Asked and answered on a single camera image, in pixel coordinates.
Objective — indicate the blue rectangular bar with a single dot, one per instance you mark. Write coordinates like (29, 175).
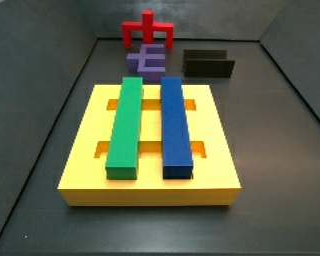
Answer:
(177, 163)

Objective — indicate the purple three-legged block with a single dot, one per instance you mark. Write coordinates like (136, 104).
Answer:
(148, 62)

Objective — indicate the black angled fixture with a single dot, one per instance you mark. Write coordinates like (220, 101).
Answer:
(207, 64)

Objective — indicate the red three-legged block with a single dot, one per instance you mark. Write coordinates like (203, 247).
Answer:
(146, 26)

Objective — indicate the green rectangular bar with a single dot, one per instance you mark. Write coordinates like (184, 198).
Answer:
(122, 152)

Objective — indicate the yellow slotted board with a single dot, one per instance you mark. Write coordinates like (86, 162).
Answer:
(213, 184)

